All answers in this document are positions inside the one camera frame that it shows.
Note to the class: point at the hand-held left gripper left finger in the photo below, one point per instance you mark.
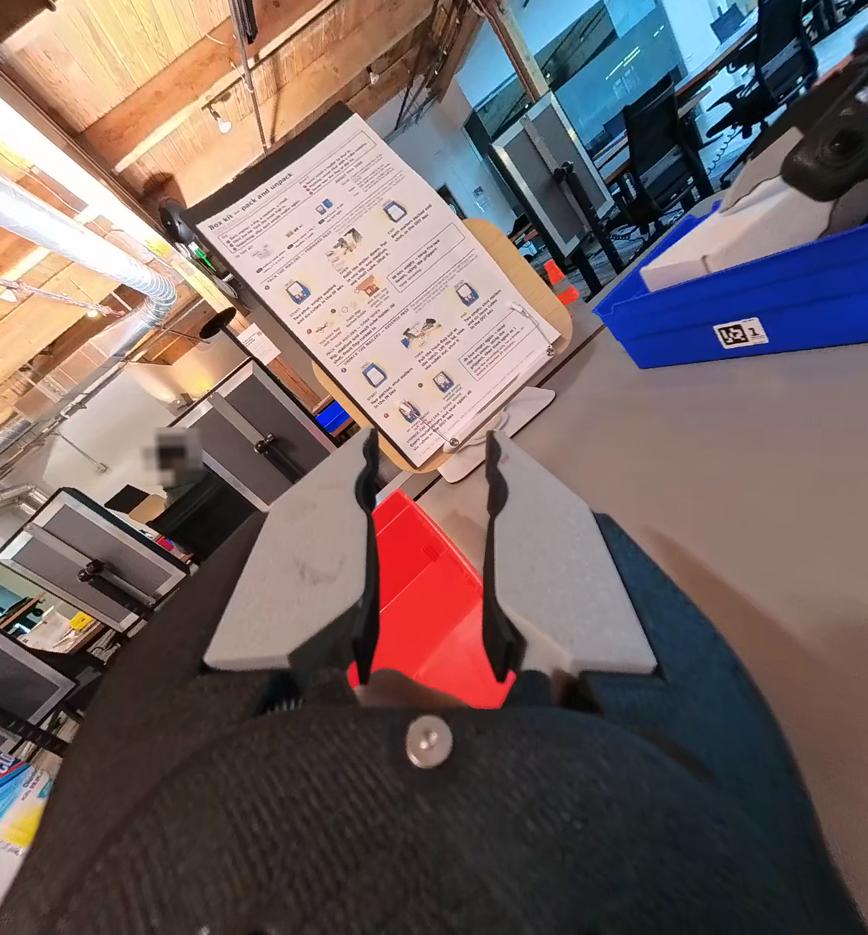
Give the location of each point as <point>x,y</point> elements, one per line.
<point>295,570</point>

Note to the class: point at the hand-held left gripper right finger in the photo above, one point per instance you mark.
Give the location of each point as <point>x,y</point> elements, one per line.
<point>565,570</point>

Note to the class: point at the red plastic bin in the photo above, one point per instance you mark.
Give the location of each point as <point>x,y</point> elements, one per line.
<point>419,584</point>

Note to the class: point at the blue plastic bin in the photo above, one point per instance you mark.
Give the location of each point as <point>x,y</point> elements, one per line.
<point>828,292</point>

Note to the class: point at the person's left hand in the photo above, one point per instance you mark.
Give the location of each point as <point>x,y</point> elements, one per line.
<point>397,686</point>

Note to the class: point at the black office chair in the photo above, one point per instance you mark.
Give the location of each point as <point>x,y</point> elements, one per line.
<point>656,146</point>
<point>770,66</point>

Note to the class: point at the grey panel board on stand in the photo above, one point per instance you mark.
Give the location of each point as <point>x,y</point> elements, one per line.
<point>251,431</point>
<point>543,175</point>
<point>10,679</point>
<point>90,559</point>

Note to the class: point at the white stand base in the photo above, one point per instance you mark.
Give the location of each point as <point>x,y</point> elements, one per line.
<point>529,409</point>

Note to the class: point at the black floor lamp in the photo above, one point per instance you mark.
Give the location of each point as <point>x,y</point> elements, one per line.
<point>218,323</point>

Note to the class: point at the orange traffic cone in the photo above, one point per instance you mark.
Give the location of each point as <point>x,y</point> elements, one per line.
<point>568,296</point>
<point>553,272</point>

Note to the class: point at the printed instruction sheet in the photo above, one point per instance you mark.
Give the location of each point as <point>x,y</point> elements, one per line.
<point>375,292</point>

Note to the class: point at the cleaning wipes canister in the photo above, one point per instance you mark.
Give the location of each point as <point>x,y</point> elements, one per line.
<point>3,796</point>

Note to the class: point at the ceiling track light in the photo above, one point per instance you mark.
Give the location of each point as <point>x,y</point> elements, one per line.
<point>222,120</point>

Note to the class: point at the black ceiling rod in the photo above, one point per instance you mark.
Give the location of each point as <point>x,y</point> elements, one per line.
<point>247,73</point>

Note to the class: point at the silver ventilation duct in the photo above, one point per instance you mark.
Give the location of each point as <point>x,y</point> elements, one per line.
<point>3,449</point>
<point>76,226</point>

